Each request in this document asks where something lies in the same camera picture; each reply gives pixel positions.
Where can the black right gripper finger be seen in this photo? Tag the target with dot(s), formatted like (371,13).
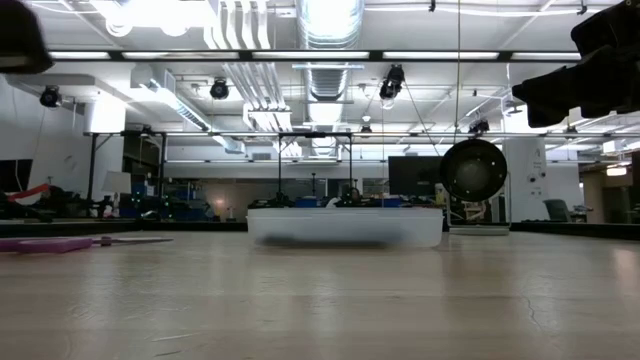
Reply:
(547,114)
(555,87)

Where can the translucent plastic supply box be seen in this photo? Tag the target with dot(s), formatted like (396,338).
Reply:
(345,225)

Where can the black ceiling spotlight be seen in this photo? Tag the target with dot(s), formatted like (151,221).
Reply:
(219,89)
(50,96)
(479,126)
(392,82)

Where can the grey office chair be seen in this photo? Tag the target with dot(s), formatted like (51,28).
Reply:
(557,210)

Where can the black monitor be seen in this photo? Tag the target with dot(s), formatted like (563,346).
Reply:
(412,175)

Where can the red bar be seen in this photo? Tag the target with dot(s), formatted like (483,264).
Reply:
(27,192)

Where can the white lampshade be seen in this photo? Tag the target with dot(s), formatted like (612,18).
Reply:
(117,182)

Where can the black overhead rig crossbar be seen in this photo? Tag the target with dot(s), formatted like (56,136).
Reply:
(375,55)

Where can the person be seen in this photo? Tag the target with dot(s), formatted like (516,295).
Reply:
(350,197)

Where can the blue storage bins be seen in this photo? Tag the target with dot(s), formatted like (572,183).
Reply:
(190,202)

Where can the black wall screen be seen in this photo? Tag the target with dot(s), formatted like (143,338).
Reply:
(14,175)

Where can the silver ventilation duct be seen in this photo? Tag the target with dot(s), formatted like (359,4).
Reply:
(330,30)

